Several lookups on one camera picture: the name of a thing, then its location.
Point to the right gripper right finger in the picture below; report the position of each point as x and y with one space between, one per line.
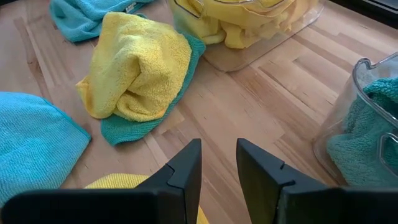
280 202

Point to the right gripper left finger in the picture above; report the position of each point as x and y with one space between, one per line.
155 205

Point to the yellow microfiber towel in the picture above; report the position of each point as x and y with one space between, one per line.
118 181
242 31
140 62

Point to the teal microfiber towel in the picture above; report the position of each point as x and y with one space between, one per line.
130 132
357 149

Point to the light blue microfiber towel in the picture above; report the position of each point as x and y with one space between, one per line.
81 18
34 140

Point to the clear plastic basket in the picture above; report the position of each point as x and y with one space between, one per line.
236 59
339 124

